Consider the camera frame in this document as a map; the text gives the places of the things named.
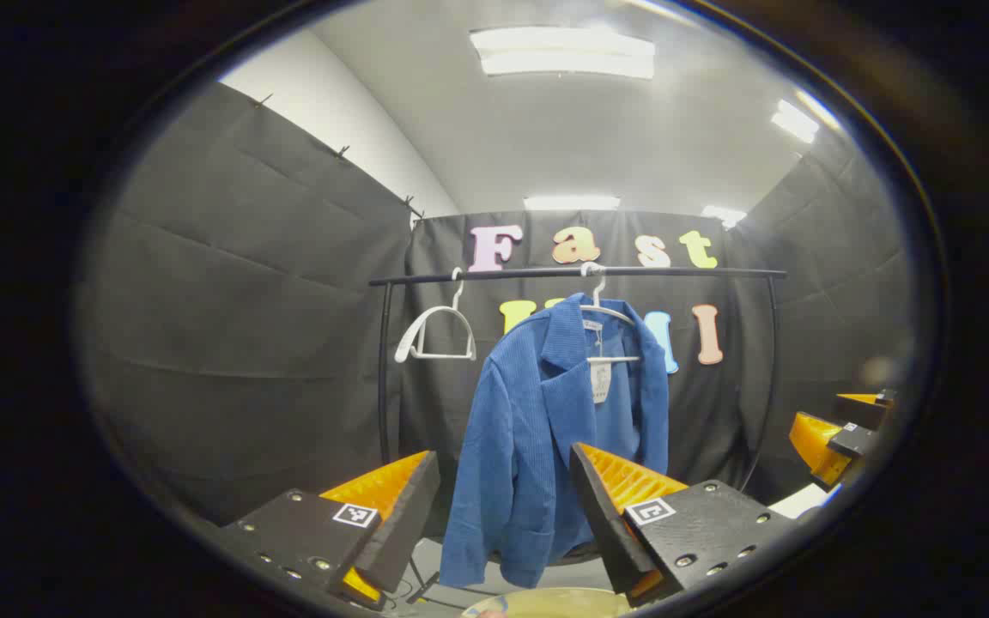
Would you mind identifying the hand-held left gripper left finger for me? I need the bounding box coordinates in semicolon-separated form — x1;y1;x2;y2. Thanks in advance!
218;450;442;612

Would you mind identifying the black backdrop cloth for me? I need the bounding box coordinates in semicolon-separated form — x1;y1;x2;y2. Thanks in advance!
78;82;916;526

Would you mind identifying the cream laundry hamper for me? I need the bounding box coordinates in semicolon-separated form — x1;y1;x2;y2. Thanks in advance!
460;587;633;618

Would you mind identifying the black clothes rack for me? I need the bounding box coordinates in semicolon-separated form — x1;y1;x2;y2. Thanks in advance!
367;266;789;516

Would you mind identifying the white clothes hanger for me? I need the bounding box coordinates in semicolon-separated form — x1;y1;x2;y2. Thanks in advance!
579;262;641;363
394;268;478;364

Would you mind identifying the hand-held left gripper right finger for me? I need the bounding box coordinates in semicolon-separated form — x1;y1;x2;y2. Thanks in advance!
568;443;798;609

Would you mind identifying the large ceiling light panel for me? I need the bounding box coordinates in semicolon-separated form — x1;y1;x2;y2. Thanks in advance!
469;26;657;80

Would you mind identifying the blue corduroy jacket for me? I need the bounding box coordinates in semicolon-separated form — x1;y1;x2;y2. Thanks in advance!
439;294;671;590

